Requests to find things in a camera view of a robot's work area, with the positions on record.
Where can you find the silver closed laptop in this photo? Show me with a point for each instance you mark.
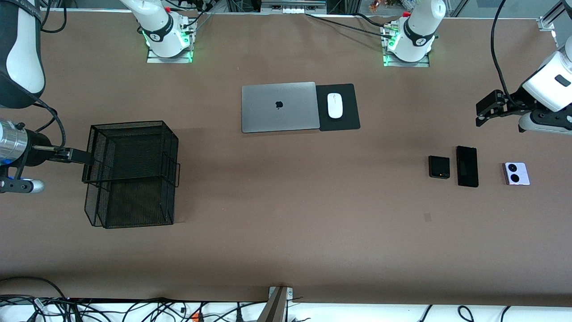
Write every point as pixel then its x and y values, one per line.
pixel 277 118

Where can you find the aluminium frame profile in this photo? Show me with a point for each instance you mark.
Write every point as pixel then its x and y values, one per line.
pixel 546 22

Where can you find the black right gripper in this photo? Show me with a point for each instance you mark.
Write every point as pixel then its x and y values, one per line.
pixel 37 148

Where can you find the grey power strip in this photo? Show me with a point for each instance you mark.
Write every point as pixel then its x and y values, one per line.
pixel 292 5

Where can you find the lilac flip phone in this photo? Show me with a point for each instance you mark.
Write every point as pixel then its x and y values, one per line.
pixel 523 180

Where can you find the small black flip phone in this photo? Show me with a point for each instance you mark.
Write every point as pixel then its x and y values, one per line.
pixel 439 166

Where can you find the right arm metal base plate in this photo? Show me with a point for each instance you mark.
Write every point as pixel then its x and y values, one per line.
pixel 170 60

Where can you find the tall black smartphone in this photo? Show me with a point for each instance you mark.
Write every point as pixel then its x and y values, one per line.
pixel 467 166

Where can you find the black mouse pad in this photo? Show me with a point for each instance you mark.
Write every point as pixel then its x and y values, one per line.
pixel 349 121

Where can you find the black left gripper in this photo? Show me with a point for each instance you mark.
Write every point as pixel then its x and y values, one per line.
pixel 515 99

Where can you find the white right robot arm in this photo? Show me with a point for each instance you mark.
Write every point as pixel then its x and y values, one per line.
pixel 22 44

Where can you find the aluminium camera mount pole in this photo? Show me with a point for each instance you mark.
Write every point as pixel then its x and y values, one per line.
pixel 275 308

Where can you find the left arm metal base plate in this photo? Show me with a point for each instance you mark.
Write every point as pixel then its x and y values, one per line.
pixel 406 65

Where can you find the white computer mouse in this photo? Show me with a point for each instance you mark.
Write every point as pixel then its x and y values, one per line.
pixel 335 107

